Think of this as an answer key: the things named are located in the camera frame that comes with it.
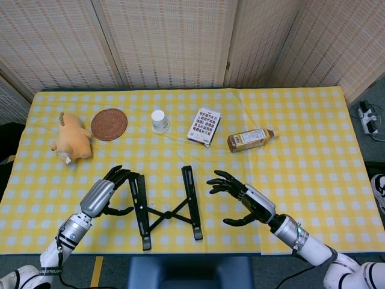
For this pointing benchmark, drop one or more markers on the yellow floor tape strip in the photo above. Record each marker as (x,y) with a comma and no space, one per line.
(97,271)

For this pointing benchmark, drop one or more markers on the brown woven round coaster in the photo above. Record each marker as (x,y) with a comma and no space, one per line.
(109,124)

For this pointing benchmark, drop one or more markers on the woven folding screen panel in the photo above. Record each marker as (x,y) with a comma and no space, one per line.
(258,39)
(168,39)
(340,39)
(51,39)
(12,102)

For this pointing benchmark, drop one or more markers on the amber tea bottle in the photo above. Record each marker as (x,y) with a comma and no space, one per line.
(249,140)

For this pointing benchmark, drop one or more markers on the white black shoe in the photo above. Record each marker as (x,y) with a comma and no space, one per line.
(379,192)

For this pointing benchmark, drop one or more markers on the yellow white checked tablecloth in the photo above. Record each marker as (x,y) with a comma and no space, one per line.
(316,180)

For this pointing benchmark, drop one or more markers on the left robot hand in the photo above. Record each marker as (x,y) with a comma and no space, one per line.
(96,198)

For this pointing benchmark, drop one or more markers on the white power strip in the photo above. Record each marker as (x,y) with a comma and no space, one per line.
(367,119)

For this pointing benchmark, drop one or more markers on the black folding laptop stand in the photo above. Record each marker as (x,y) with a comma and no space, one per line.
(168,215)

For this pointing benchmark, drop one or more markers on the white paper cup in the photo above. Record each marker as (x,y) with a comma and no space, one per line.
(159,122)

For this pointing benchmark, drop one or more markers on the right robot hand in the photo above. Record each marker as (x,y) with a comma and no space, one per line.
(258,204)

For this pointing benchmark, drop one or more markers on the colourful printed card box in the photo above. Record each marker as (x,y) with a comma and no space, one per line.
(204,126)

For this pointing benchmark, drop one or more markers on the yellow plush toy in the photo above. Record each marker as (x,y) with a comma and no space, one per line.
(73,138)

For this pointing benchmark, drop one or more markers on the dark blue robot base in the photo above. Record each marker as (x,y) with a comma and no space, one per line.
(189,274)

